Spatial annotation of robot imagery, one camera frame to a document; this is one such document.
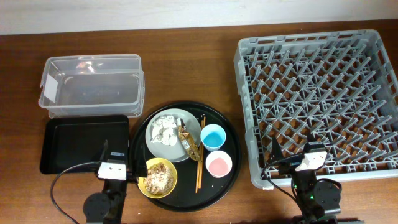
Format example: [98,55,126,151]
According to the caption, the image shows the yellow bowl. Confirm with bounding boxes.
[138,158,178,199]

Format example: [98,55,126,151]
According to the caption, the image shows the wooden chopstick left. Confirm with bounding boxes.
[195,118,204,194]

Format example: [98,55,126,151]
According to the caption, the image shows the wooden chopstick right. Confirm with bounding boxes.
[198,115,206,189]

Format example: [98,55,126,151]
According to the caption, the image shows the clear plastic bin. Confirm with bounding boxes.
[38,54,145,118]

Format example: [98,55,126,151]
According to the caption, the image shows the food scraps with rice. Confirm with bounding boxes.
[144,163,174,195]

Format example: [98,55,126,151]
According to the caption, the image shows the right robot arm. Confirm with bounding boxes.
[269,133,342,223]

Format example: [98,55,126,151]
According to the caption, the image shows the light blue cup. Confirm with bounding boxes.
[200,124,226,152]

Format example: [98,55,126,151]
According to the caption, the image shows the pink cup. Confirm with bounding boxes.
[205,151,233,178]

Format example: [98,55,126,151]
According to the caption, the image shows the grey plate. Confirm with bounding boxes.
[145,108,201,162]

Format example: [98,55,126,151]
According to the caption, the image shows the round black serving tray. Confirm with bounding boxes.
[129,101,241,212]

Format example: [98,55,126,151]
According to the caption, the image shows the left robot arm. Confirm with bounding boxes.
[83,141,147,223]

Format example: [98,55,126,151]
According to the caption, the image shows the black rectangular tray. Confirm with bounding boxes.
[40,115,129,174]

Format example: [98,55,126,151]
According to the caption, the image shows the grey dishwasher rack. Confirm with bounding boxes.
[234,29,397,190]

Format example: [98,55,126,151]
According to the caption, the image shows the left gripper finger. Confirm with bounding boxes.
[133,143,147,177]
[99,139,108,161]

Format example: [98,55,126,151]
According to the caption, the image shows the brown snack wrapper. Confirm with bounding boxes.
[177,118,201,162]

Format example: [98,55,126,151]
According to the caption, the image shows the white napkin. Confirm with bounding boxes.
[151,115,177,146]

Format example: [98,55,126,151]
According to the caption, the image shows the wooden chopstick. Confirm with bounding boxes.
[198,115,206,189]
[195,118,204,194]

